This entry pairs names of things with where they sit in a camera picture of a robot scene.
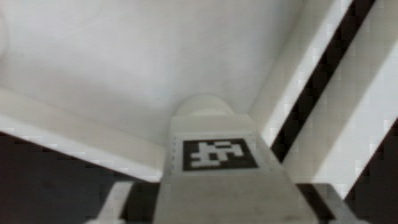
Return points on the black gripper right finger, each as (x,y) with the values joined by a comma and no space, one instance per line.
(329,207)

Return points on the white square tabletop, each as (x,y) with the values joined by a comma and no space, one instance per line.
(107,59)

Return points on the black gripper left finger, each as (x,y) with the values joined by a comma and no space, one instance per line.
(128,205)

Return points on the white U-shaped obstacle fence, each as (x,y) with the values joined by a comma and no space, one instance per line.
(355,111)

